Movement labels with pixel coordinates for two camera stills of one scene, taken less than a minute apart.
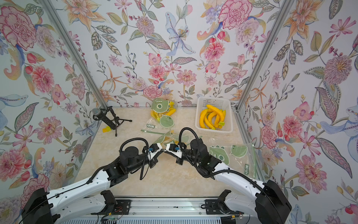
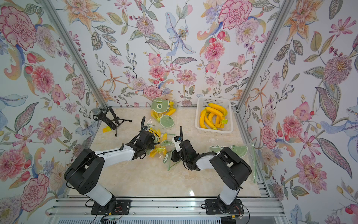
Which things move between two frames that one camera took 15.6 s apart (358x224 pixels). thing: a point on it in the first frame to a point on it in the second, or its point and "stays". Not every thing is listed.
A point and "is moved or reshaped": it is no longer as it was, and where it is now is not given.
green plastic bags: [241, 157] stays
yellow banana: [210, 115] stays
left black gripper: [152, 161] to [153, 143]
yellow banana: [202, 116] stays
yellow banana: [217, 121] stays
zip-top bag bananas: [172, 137] is moved or reshaped
